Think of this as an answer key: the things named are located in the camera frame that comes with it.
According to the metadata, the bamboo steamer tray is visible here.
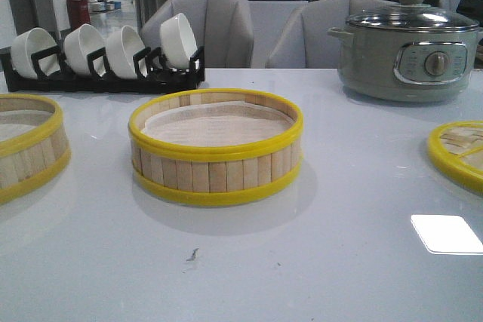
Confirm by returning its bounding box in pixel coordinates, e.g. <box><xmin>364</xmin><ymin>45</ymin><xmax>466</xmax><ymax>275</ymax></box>
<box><xmin>1</xmin><ymin>94</ymin><xmax>71</xmax><ymax>204</ymax></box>
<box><xmin>128</xmin><ymin>88</ymin><xmax>303</xmax><ymax>207</ymax></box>

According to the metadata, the woven bamboo steamer lid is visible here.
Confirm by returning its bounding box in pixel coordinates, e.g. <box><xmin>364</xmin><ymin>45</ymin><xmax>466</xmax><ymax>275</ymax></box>
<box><xmin>426</xmin><ymin>121</ymin><xmax>482</xmax><ymax>195</ymax></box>

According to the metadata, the white paper liner center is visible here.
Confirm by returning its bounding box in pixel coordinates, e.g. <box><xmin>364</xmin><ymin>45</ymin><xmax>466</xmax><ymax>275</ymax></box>
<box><xmin>142</xmin><ymin>101</ymin><xmax>294</xmax><ymax>147</ymax></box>

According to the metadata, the white paper liner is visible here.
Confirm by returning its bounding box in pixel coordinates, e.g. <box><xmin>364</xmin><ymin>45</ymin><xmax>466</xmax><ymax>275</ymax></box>
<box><xmin>0</xmin><ymin>109</ymin><xmax>52</xmax><ymax>141</ymax></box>
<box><xmin>142</xmin><ymin>101</ymin><xmax>294</xmax><ymax>147</ymax></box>

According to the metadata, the white bowl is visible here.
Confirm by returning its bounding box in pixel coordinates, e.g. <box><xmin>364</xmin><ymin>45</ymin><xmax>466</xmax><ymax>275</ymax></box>
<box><xmin>106</xmin><ymin>26</ymin><xmax>146</xmax><ymax>79</ymax></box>
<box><xmin>11</xmin><ymin>27</ymin><xmax>57</xmax><ymax>79</ymax></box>
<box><xmin>159</xmin><ymin>13</ymin><xmax>198</xmax><ymax>69</ymax></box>
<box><xmin>63</xmin><ymin>24</ymin><xmax>105</xmax><ymax>77</ymax></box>

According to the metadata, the grey chair middle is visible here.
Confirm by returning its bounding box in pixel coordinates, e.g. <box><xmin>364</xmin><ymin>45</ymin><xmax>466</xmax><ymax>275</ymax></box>
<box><xmin>266</xmin><ymin>0</ymin><xmax>392</xmax><ymax>69</ymax></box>

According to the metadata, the grey chair left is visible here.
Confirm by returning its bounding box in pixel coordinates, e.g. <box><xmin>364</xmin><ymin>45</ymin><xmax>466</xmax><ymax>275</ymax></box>
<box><xmin>140</xmin><ymin>0</ymin><xmax>254</xmax><ymax>69</ymax></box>

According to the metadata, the grey electric cooking pot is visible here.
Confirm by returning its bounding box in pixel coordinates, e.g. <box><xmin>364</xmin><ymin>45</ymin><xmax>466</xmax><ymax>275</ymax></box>
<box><xmin>328</xmin><ymin>25</ymin><xmax>482</xmax><ymax>103</ymax></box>

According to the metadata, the black bowl rack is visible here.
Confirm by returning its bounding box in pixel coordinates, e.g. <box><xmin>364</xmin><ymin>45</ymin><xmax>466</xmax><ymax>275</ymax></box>
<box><xmin>1</xmin><ymin>45</ymin><xmax>205</xmax><ymax>94</ymax></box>

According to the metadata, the red bin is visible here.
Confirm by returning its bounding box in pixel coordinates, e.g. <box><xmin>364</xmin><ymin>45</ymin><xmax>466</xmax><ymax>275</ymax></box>
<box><xmin>66</xmin><ymin>0</ymin><xmax>91</xmax><ymax>31</ymax></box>

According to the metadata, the glass pot lid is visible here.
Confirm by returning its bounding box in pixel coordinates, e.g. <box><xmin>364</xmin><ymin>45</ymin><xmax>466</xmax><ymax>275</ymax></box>
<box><xmin>346</xmin><ymin>0</ymin><xmax>479</xmax><ymax>32</ymax></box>

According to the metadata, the white paper liner left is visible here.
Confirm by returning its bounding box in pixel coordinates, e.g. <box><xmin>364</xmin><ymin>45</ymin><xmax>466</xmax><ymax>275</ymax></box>
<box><xmin>0</xmin><ymin>109</ymin><xmax>52</xmax><ymax>141</ymax></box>

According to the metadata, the white bowl far left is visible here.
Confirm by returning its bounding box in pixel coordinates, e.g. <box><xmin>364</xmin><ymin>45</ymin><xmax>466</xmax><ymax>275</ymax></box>
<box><xmin>11</xmin><ymin>27</ymin><xmax>57</xmax><ymax>79</ymax></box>

